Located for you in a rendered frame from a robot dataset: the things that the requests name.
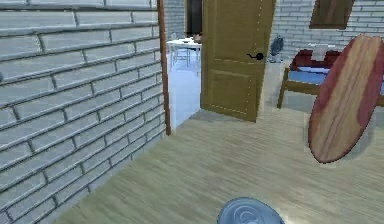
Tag brown wooden room door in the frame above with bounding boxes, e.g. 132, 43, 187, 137
200, 0, 277, 123

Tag white table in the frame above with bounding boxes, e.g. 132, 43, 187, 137
166, 37, 203, 76

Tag grey round dish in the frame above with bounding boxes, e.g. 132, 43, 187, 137
216, 196, 286, 224

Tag wooden bed blue mattress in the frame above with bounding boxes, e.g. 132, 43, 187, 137
276, 48, 384, 110

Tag red wooden oval board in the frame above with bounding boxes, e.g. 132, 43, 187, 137
307, 34, 384, 164

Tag brown door frame post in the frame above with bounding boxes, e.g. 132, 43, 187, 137
156, 0, 172, 137

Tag black door handle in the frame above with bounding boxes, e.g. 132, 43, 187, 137
246, 52, 265, 62

